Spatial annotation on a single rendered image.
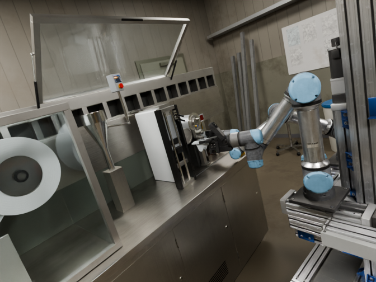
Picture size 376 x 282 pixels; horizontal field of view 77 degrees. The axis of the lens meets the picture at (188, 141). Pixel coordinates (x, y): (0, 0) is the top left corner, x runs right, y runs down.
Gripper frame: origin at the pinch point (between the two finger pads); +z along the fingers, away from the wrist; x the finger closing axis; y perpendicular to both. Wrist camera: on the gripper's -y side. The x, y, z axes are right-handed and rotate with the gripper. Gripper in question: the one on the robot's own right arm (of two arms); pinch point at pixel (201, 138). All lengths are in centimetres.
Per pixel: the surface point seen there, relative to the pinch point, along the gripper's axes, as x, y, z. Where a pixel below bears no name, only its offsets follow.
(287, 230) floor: -42, -109, -39
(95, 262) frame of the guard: 116, -17, -25
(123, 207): 81, -16, 4
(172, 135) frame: 41.3, 16.5, -12.6
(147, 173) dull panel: 40, -15, 30
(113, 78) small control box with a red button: 63, 59, -2
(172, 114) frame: 38, 29, -15
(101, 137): 80, 29, 4
